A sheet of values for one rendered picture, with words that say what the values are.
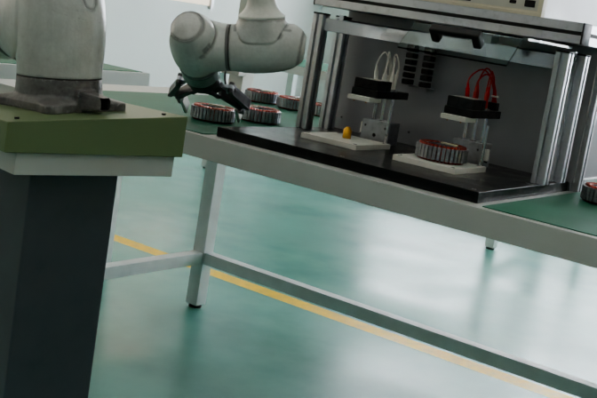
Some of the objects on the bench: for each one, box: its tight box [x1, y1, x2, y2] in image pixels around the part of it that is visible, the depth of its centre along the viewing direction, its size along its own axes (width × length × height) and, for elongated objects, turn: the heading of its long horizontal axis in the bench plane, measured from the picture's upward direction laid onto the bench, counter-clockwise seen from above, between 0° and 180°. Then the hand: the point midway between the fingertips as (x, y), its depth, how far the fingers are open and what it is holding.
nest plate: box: [300, 132, 391, 150], centre depth 230 cm, size 15×15×1 cm
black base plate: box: [217, 127, 569, 203], centre depth 225 cm, size 47×64×2 cm
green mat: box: [103, 91, 320, 134], centre depth 278 cm, size 94×61×1 cm, turn 99°
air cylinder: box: [360, 118, 400, 146], centre depth 242 cm, size 5×8×6 cm
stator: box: [190, 102, 235, 124], centre depth 250 cm, size 11×11×4 cm
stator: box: [242, 105, 282, 125], centre depth 264 cm, size 11×11×4 cm
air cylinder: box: [452, 138, 492, 167], centre depth 228 cm, size 5×8×6 cm
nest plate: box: [393, 154, 486, 175], centre depth 217 cm, size 15×15×1 cm
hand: (212, 110), depth 249 cm, fingers open, 13 cm apart
